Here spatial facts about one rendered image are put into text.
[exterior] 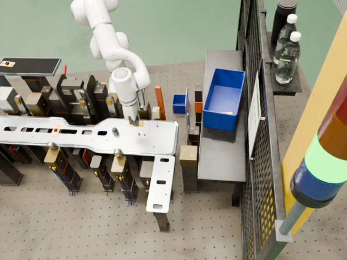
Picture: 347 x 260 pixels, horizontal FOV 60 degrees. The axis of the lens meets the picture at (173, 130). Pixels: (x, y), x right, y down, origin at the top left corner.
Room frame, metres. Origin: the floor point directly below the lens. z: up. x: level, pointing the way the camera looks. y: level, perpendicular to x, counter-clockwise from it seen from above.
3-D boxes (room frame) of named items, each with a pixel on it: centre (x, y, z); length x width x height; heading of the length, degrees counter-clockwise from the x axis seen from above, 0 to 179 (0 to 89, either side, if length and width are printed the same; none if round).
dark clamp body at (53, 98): (1.27, 0.62, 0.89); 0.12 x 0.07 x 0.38; 167
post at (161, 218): (0.54, 0.12, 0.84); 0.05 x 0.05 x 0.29; 77
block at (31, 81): (1.43, 0.79, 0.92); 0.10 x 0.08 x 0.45; 77
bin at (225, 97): (1.03, -0.28, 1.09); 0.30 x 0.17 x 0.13; 158
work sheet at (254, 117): (0.73, -0.34, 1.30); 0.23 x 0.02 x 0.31; 167
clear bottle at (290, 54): (0.81, -0.45, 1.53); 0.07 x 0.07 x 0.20
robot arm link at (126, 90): (0.95, 0.18, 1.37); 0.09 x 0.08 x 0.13; 106
